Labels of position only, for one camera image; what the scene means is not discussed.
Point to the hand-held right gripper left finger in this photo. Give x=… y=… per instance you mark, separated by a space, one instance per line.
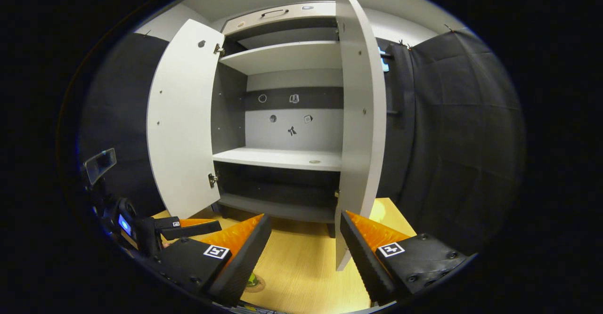
x=249 y=257

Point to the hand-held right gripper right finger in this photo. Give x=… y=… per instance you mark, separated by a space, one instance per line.
x=358 y=253

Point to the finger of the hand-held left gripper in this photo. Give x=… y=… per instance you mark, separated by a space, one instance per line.
x=193 y=230

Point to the green label plastic bottle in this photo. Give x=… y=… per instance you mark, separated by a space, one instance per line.
x=253 y=281

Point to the round brown coaster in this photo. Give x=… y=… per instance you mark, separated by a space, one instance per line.
x=259 y=287

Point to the grey cabinet door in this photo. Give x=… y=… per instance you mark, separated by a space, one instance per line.
x=360 y=140
x=183 y=125

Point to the grey white cabinet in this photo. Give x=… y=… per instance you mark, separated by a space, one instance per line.
x=292 y=135

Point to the white cabinet shelf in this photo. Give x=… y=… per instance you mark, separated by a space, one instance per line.
x=287 y=56

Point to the beige cabinet drawer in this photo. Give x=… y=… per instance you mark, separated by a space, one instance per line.
x=292 y=20

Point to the black backdrop cloth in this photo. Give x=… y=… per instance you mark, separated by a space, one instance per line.
x=452 y=140

